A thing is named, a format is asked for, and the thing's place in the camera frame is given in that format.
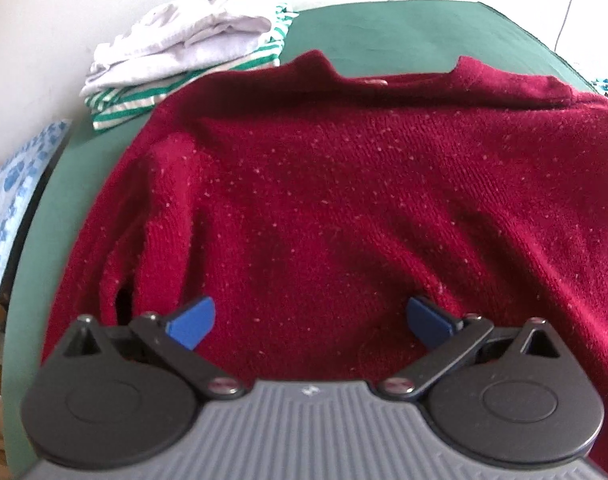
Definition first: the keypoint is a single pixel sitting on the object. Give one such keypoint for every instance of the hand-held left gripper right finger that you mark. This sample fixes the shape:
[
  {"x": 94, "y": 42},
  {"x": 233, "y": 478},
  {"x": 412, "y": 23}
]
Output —
[{"x": 426, "y": 320}]

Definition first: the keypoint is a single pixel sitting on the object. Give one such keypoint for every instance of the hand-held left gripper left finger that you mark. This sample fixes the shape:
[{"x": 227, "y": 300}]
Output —
[{"x": 194, "y": 322}]

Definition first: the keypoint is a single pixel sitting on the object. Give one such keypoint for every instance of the red knit sweater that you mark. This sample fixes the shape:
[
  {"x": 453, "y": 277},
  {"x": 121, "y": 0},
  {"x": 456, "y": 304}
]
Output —
[{"x": 334, "y": 185}]

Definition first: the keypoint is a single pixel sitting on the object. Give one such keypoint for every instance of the blue patterned cloth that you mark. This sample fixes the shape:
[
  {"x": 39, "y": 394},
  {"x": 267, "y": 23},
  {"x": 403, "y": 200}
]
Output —
[{"x": 14, "y": 195}]

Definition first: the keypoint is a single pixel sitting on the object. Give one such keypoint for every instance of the green striped folded shirt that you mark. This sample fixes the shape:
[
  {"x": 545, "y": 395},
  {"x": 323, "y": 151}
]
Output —
[{"x": 129, "y": 105}]

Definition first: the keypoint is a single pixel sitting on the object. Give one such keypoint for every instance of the white folded garment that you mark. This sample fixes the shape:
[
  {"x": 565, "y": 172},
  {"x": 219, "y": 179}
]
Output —
[{"x": 184, "y": 40}]

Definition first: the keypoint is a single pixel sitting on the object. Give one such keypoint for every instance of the green table cloth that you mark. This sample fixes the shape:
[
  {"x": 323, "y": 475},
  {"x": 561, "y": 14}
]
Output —
[{"x": 408, "y": 35}]

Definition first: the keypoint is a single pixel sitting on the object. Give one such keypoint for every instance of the white blue power strip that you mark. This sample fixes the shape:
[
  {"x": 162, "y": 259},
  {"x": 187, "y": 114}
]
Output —
[{"x": 607, "y": 87}]

